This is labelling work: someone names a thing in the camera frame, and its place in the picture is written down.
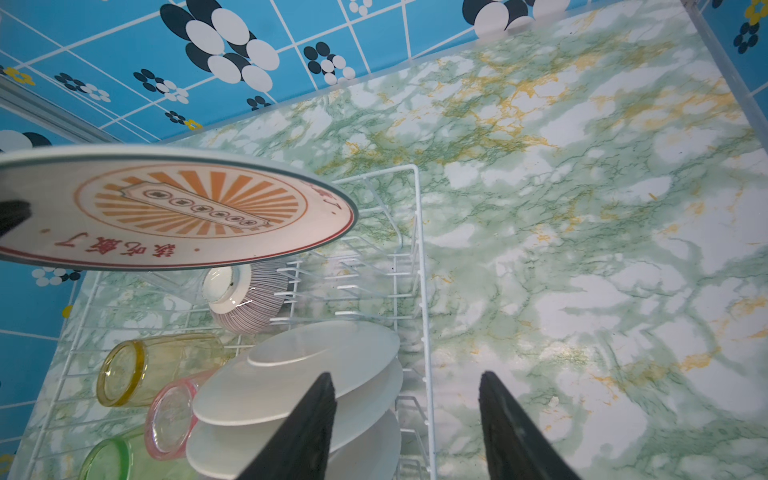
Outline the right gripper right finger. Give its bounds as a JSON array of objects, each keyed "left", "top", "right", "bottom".
[{"left": 479, "top": 371, "right": 579, "bottom": 480}]

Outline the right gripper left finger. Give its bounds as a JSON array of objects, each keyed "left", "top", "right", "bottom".
[{"left": 237, "top": 372, "right": 337, "bottom": 480}]

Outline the small white plate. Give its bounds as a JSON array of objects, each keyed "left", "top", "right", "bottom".
[{"left": 186, "top": 359, "right": 403, "bottom": 479}]

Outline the orange sunburst plate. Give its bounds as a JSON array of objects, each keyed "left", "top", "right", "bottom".
[{"left": 1, "top": 144, "right": 359, "bottom": 271}]

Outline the pink drinking glass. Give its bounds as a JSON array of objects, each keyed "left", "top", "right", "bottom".
[{"left": 144, "top": 368, "right": 217, "bottom": 461}]

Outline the striped ceramic bowl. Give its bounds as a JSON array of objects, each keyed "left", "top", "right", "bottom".
[{"left": 202, "top": 260, "right": 289, "bottom": 335}]

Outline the green drinking glass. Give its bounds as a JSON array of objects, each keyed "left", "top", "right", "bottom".
[{"left": 78, "top": 427, "right": 198, "bottom": 480}]

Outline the yellow drinking glass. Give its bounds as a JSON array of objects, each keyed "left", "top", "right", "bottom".
[{"left": 96, "top": 333, "right": 235, "bottom": 407}]

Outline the clear drinking glass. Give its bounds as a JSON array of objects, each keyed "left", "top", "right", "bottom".
[{"left": 137, "top": 269, "right": 208, "bottom": 305}]

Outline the white wire dish rack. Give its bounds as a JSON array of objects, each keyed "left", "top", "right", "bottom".
[{"left": 7, "top": 165, "right": 437, "bottom": 479}]

